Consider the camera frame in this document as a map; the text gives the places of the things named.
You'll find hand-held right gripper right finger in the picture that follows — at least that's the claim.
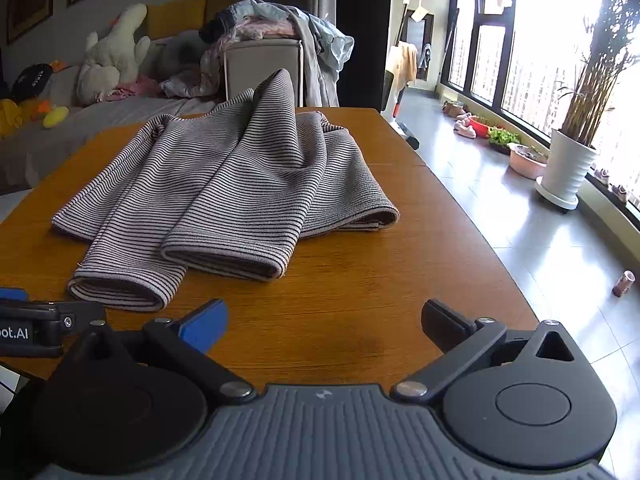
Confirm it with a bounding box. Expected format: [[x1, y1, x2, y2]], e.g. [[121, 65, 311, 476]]
[[391, 299, 589, 404]]

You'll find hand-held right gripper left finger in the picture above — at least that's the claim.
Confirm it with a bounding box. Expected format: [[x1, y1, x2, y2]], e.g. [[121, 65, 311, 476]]
[[60, 299, 257, 404]]

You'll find striped knit garment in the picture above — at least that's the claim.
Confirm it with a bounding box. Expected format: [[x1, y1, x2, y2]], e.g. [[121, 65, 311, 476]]
[[51, 68, 401, 312]]

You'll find pile of clothes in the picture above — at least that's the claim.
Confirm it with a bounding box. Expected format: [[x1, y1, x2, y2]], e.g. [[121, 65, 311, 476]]
[[199, 0, 355, 109]]

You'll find grey covered sofa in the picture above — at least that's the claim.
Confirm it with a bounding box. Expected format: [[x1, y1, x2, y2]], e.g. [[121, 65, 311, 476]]
[[0, 0, 228, 196]]

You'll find yellow plush toy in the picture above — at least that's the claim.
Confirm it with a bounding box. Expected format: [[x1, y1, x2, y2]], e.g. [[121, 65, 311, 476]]
[[0, 98, 32, 137]]

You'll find pink basin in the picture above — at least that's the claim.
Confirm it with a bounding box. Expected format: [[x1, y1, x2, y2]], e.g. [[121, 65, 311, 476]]
[[507, 142, 550, 180]]

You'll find yellow orange duck plush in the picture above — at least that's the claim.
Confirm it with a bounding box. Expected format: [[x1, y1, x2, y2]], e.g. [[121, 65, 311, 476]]
[[32, 101, 69, 129]]

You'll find potted palm white pot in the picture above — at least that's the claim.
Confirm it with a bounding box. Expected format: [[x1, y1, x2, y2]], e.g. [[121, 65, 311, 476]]
[[534, 0, 640, 215]]

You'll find red basin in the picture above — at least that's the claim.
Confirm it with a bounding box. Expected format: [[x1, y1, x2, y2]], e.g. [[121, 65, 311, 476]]
[[467, 116, 496, 139]]

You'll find black cap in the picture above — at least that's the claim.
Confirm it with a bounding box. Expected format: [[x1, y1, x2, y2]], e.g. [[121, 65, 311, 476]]
[[11, 62, 54, 104]]

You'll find white upright floor cleaner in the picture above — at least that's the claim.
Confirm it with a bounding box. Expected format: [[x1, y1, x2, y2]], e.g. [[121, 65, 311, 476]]
[[380, 0, 434, 151]]

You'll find pink cloth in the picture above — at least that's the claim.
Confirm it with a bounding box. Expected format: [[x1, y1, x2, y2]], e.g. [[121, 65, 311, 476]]
[[99, 76, 162, 102]]

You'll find pale crumpled cloth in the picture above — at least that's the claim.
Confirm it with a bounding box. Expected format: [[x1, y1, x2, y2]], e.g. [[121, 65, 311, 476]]
[[161, 40, 227, 101]]

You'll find white plush toy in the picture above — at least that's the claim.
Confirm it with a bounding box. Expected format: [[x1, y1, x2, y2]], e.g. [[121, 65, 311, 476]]
[[76, 3, 152, 106]]

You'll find yellow towel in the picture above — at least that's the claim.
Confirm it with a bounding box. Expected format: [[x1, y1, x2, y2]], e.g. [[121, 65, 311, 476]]
[[388, 42, 419, 89]]

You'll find grey neck pillow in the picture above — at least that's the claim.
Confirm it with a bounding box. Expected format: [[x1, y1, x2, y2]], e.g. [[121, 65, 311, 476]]
[[156, 30, 209, 80]]

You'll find yellow cushion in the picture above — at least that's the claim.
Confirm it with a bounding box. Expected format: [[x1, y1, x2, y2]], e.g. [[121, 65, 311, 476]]
[[146, 0, 209, 41]]

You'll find black window frame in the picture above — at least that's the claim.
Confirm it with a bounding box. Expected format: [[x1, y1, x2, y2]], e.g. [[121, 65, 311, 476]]
[[439, 0, 640, 206]]

